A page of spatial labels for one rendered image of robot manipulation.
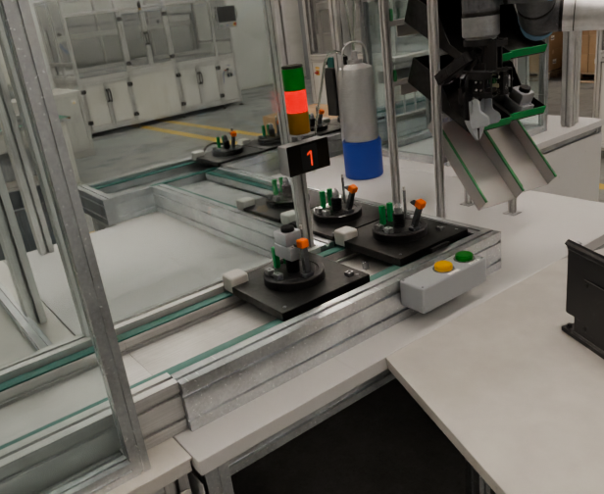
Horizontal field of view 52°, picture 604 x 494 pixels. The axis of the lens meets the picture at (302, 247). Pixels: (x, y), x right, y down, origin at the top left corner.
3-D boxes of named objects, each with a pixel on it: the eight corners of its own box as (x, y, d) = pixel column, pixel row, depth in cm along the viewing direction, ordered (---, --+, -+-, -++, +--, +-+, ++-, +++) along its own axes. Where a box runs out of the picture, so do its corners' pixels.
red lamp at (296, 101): (312, 110, 144) (310, 88, 143) (295, 114, 142) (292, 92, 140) (299, 109, 148) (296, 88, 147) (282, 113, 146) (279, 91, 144)
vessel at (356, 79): (385, 136, 248) (378, 37, 235) (360, 144, 241) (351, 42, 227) (362, 133, 259) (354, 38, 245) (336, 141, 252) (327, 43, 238)
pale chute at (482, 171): (516, 199, 167) (525, 190, 163) (478, 211, 162) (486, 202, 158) (464, 118, 177) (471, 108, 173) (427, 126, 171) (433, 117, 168)
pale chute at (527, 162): (548, 184, 175) (557, 175, 171) (513, 195, 170) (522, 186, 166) (496, 108, 184) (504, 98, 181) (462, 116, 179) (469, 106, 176)
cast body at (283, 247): (307, 256, 137) (303, 225, 135) (291, 262, 135) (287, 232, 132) (285, 247, 144) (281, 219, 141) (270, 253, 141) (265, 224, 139)
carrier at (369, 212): (398, 218, 175) (395, 174, 171) (333, 244, 163) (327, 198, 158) (342, 203, 194) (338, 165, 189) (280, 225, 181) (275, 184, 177)
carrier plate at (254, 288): (370, 281, 138) (369, 272, 138) (283, 321, 126) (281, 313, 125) (305, 257, 157) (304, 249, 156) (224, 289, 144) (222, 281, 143)
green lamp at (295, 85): (310, 88, 143) (307, 66, 141) (292, 92, 140) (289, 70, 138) (296, 87, 146) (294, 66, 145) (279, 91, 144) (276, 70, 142)
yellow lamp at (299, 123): (315, 131, 146) (312, 110, 144) (297, 135, 144) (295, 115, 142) (302, 129, 150) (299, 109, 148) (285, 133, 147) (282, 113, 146)
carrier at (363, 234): (468, 235, 156) (467, 188, 152) (400, 267, 144) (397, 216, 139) (399, 218, 175) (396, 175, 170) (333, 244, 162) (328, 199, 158)
